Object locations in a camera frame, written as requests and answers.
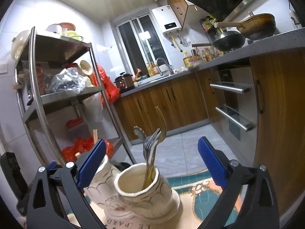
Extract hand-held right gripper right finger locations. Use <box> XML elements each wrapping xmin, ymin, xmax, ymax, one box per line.
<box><xmin>197</xmin><ymin>136</ymin><xmax>280</xmax><ymax>229</ymax></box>

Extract hanging red plastic bag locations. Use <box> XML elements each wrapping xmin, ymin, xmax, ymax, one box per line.
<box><xmin>92</xmin><ymin>63</ymin><xmax>120</xmax><ymax>108</ymax></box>

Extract grey kitchen countertop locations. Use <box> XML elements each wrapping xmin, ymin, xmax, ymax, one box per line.
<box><xmin>119</xmin><ymin>27</ymin><xmax>305</xmax><ymax>98</ymax></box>

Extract white lidded pot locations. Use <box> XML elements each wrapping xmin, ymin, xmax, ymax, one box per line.
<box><xmin>11</xmin><ymin>30</ymin><xmax>31</xmax><ymax>61</ymax></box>

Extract printed quilted table cloth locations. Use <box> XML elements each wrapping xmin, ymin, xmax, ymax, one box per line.
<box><xmin>67</xmin><ymin>169</ymin><xmax>243</xmax><ymax>229</ymax></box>

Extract stainless steel shelf rack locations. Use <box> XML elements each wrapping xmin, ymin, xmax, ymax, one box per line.
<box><xmin>14</xmin><ymin>26</ymin><xmax>137</xmax><ymax>172</ymax></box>

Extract white cup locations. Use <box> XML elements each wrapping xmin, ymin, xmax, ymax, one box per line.
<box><xmin>45</xmin><ymin>24</ymin><xmax>62</xmax><ymax>34</ymax></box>

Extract red bowl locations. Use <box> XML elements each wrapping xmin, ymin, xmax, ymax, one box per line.
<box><xmin>58</xmin><ymin>23</ymin><xmax>76</xmax><ymax>31</ymax></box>

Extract wooden lower cabinets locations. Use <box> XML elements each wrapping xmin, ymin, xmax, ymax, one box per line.
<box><xmin>114</xmin><ymin>49</ymin><xmax>305</xmax><ymax>217</ymax></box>

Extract white plastic bag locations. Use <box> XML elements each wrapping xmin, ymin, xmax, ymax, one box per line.
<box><xmin>82</xmin><ymin>93</ymin><xmax>104</xmax><ymax>123</ymax></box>

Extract silver spoon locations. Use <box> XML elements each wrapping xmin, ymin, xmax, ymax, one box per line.
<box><xmin>133</xmin><ymin>126</ymin><xmax>148</xmax><ymax>170</ymax></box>

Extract silver fork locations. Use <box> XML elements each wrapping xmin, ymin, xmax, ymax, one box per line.
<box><xmin>142</xmin><ymin>128</ymin><xmax>161</xmax><ymax>189</ymax></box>

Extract clear plastic bag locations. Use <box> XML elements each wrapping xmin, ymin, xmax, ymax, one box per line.
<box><xmin>50</xmin><ymin>67</ymin><xmax>86</xmax><ymax>94</ymax></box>

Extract beige slotted ladle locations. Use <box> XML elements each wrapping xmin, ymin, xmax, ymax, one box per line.
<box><xmin>80</xmin><ymin>60</ymin><xmax>99</xmax><ymax>86</ymax></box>

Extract row of sauce bottles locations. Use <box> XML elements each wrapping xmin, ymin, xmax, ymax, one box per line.
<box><xmin>192</xmin><ymin>48</ymin><xmax>221</xmax><ymax>62</ymax></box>

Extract kitchen window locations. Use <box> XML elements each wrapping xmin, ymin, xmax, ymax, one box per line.
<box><xmin>116</xmin><ymin>14</ymin><xmax>170</xmax><ymax>77</ymax></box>

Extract light green basin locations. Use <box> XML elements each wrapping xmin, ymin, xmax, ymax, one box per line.
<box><xmin>67</xmin><ymin>30</ymin><xmax>84</xmax><ymax>41</ymax></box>

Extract wooden upper cabinet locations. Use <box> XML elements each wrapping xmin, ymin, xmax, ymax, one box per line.
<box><xmin>165</xmin><ymin>0</ymin><xmax>197</xmax><ymax>28</ymax></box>

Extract black wok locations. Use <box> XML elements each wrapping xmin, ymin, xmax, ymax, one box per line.
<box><xmin>191</xmin><ymin>31</ymin><xmax>246</xmax><ymax>52</ymax></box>

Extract brown frying pan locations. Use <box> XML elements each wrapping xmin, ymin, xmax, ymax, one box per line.
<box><xmin>214</xmin><ymin>13</ymin><xmax>277</xmax><ymax>41</ymax></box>

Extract white water heater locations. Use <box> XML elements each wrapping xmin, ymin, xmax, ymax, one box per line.
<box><xmin>152</xmin><ymin>5</ymin><xmax>184</xmax><ymax>34</ymax></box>

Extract white ceramic utensil holder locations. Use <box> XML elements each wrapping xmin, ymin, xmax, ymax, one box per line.
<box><xmin>83</xmin><ymin>155</ymin><xmax>181</xmax><ymax>222</ymax></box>

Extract gold and silver cutlery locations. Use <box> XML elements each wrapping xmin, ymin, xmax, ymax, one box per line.
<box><xmin>146</xmin><ymin>106</ymin><xmax>167</xmax><ymax>187</ymax></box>

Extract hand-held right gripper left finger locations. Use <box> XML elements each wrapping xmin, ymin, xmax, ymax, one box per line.
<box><xmin>26</xmin><ymin>139</ymin><xmax>107</xmax><ymax>229</ymax></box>

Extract crumpled red plastic bag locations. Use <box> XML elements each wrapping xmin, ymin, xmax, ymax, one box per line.
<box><xmin>61</xmin><ymin>136</ymin><xmax>113</xmax><ymax>162</ymax></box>

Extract metal sink faucet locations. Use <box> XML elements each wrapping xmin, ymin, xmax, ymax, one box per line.
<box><xmin>156</xmin><ymin>58</ymin><xmax>174</xmax><ymax>77</ymax></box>

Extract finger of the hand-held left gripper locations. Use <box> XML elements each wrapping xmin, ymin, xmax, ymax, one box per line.
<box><xmin>47</xmin><ymin>161</ymin><xmax>60</xmax><ymax>179</ymax></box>

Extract yellow oil bottles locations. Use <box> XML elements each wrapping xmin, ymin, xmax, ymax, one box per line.
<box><xmin>149</xmin><ymin>61</ymin><xmax>160</xmax><ymax>75</ymax></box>

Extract built-in steel oven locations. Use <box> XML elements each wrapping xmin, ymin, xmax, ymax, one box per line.
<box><xmin>210</xmin><ymin>67</ymin><xmax>259</xmax><ymax>141</ymax></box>

